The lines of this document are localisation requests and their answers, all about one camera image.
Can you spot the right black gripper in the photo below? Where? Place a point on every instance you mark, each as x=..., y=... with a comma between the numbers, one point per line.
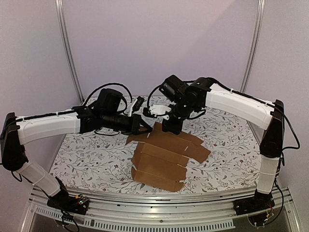
x=172, y=124

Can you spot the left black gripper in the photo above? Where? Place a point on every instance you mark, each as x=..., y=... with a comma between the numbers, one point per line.
x=134, y=126

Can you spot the brown cardboard paper box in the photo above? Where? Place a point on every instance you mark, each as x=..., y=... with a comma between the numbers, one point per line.
x=160, y=158

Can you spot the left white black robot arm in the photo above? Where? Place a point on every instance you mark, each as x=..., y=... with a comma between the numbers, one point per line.
x=18, y=131

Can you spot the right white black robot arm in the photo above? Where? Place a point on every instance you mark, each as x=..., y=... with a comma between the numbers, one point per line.
x=208, y=92

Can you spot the floral patterned table mat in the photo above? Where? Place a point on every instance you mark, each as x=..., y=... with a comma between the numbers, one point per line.
x=215, y=152

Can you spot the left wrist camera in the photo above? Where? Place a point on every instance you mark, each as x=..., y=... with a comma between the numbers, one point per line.
x=134, y=106

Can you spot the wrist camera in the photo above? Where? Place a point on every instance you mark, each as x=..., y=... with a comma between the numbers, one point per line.
x=155, y=111
x=134, y=106

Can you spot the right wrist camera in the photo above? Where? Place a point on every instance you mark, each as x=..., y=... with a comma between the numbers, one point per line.
x=155, y=111

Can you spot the aluminium front rail frame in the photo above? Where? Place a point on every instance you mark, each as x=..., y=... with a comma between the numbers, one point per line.
x=201, y=212

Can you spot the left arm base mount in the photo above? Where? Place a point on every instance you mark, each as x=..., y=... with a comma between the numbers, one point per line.
x=75, y=204

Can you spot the left aluminium corner post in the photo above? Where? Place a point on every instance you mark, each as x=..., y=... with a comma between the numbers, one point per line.
x=67, y=49

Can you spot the aluminium corner post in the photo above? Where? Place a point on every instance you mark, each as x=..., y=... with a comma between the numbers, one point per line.
x=254, y=45
x=67, y=49

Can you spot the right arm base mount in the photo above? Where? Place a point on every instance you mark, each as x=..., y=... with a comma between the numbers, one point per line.
x=257, y=202

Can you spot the right aluminium corner post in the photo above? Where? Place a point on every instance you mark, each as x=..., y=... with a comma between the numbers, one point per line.
x=254, y=45

